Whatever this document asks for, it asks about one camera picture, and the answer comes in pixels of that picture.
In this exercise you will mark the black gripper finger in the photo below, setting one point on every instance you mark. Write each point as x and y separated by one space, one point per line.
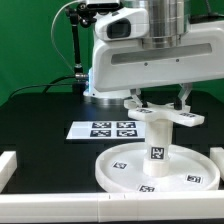
135 95
185 91

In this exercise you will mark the white cross-shaped table base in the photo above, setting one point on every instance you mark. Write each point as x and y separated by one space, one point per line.
155 112

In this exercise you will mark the white round table top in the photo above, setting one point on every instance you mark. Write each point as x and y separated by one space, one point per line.
120 169

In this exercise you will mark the white U-shaped border frame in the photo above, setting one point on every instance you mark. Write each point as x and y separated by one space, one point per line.
103 207

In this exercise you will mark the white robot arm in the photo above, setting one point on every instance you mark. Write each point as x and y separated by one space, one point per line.
149 43

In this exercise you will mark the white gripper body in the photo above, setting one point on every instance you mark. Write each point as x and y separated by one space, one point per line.
120 65

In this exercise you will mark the white marker tag plate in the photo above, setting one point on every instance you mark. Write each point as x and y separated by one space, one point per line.
84 130

